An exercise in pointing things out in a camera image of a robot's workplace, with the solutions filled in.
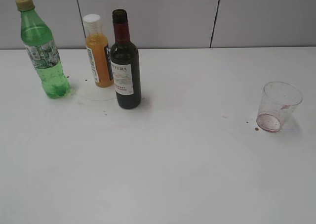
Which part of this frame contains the dark red wine bottle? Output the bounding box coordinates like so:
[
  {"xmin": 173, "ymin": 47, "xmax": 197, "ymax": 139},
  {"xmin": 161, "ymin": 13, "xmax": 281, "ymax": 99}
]
[{"xmin": 110, "ymin": 9, "xmax": 142, "ymax": 109}]

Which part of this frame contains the transparent plastic cup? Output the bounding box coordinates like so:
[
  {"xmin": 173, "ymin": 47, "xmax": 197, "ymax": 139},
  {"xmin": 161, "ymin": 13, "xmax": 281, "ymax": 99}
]
[{"xmin": 256, "ymin": 82, "xmax": 303, "ymax": 133}]

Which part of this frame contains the orange juice bottle white cap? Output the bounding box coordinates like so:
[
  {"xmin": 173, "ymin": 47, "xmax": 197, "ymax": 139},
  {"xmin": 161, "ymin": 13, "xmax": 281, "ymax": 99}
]
[{"xmin": 83, "ymin": 14, "xmax": 113, "ymax": 88}]

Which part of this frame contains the green plastic soda bottle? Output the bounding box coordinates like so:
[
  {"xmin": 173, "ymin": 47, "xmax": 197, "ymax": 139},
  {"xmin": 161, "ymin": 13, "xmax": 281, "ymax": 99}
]
[{"xmin": 15, "ymin": 0, "xmax": 71, "ymax": 98}]

